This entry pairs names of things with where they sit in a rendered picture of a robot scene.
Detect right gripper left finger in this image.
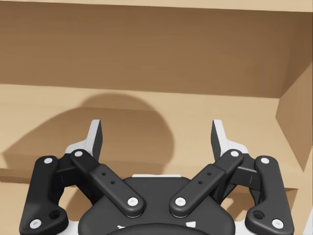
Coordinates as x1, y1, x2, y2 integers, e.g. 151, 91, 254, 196
19, 119, 147, 235

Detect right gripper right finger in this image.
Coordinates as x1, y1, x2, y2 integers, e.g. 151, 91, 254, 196
169, 119, 295, 233

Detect pale wooden shelf unit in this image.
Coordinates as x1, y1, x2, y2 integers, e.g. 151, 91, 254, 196
0, 0, 313, 235

